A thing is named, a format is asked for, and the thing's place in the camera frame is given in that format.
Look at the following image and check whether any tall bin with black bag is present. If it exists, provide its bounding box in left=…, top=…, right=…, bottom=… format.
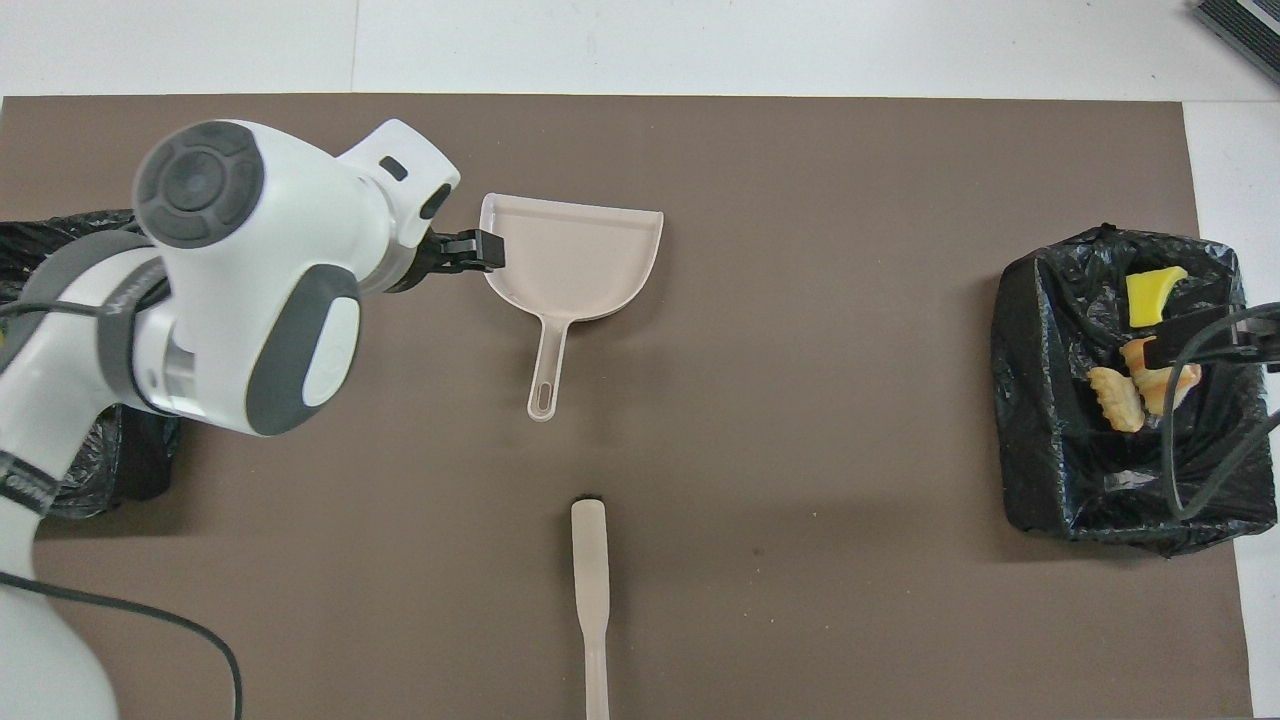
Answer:
left=990, top=222, right=1279, bottom=559

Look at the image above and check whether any striped croissant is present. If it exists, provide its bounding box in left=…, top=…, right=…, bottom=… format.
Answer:
left=1120, top=338, right=1202, bottom=418

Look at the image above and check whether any small pale bread piece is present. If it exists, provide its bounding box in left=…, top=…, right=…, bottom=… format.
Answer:
left=1088, top=366, right=1146, bottom=434

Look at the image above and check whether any yellow sponge piece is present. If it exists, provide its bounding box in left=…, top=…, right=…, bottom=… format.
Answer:
left=1125, top=265, right=1190, bottom=329

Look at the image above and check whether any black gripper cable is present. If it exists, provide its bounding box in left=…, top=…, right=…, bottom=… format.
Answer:
left=1160, top=305, right=1280, bottom=523
left=0, top=298, right=245, bottom=720

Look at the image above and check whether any beige brush with black bristles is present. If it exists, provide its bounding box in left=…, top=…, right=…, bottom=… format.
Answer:
left=570, top=493, right=612, bottom=720

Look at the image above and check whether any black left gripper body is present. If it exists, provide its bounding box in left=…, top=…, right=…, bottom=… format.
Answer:
left=385, top=228, right=451, bottom=294

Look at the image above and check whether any beige plastic dustpan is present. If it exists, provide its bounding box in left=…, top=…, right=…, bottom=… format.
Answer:
left=479, top=193, right=666, bottom=423

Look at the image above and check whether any dark grey ribbed object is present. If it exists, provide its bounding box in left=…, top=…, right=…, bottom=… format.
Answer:
left=1190, top=0, right=1280, bottom=86

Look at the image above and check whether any brown table mat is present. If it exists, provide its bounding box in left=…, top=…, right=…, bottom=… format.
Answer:
left=0, top=95, right=1256, bottom=720

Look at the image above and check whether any low bin with black bag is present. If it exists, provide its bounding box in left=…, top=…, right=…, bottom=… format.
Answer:
left=0, top=208, right=183, bottom=521

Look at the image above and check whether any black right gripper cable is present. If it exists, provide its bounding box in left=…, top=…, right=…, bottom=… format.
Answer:
left=1160, top=305, right=1280, bottom=523

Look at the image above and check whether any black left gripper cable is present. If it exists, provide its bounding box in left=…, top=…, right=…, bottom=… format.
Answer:
left=0, top=298, right=245, bottom=720

